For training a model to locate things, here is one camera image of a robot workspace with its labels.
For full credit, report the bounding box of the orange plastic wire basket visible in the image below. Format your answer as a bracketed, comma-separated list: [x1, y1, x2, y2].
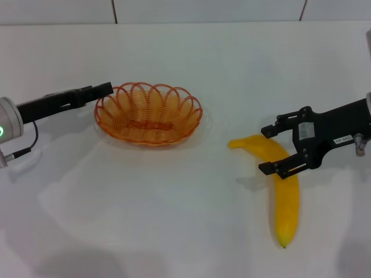
[93, 82, 203, 148]

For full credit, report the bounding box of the silver right cable connector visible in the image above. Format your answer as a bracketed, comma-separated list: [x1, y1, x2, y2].
[354, 133, 367, 157]

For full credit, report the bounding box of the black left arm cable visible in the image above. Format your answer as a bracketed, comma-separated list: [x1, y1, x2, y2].
[11, 120, 40, 159]

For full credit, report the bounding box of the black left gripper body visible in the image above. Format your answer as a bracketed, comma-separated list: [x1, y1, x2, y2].
[17, 90, 76, 125]

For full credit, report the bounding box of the silver cable connector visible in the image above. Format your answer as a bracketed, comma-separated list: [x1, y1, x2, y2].
[354, 133, 367, 157]
[0, 149, 13, 169]

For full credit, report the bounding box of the yellow banana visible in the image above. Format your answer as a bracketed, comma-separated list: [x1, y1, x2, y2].
[228, 134, 300, 249]

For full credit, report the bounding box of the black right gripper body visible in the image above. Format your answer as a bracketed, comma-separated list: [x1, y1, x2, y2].
[292, 98, 369, 171]

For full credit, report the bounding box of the silver left cable connector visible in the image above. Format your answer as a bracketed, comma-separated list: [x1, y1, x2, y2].
[0, 149, 13, 169]

